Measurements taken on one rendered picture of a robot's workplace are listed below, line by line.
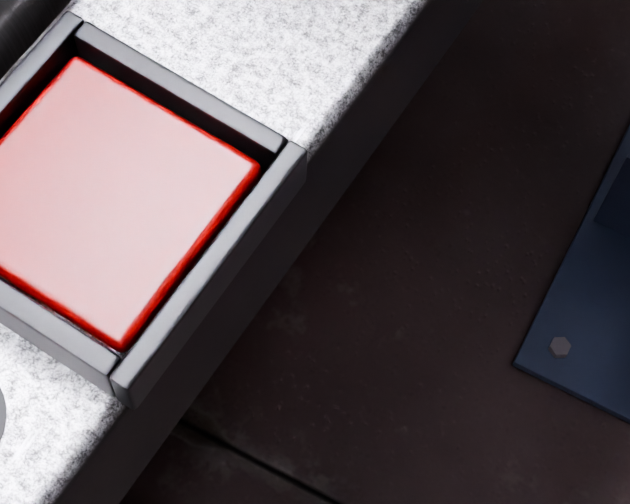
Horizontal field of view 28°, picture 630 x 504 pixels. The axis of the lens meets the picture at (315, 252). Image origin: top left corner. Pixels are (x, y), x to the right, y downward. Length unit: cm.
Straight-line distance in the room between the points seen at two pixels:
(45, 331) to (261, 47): 10
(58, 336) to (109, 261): 2
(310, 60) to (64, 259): 9
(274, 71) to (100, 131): 5
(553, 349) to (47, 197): 101
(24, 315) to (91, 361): 2
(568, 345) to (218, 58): 98
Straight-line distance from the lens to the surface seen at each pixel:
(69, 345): 30
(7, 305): 30
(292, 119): 34
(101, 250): 31
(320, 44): 35
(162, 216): 31
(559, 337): 130
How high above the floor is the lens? 121
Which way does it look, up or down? 65 degrees down
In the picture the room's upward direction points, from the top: 4 degrees clockwise
